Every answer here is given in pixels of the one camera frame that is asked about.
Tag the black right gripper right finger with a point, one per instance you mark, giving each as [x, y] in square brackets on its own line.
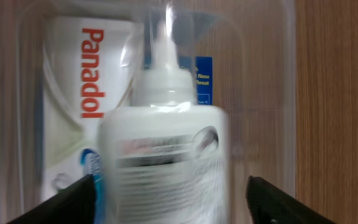
[270, 205]

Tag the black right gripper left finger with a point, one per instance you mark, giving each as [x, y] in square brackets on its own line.
[74, 205]

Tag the white spray bottle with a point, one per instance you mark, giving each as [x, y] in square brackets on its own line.
[163, 157]

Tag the blue printed carton box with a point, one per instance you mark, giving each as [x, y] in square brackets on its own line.
[203, 68]

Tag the white red toothpaste box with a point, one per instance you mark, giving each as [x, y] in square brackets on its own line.
[88, 68]

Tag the clear plastic container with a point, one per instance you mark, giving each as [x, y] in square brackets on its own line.
[252, 44]

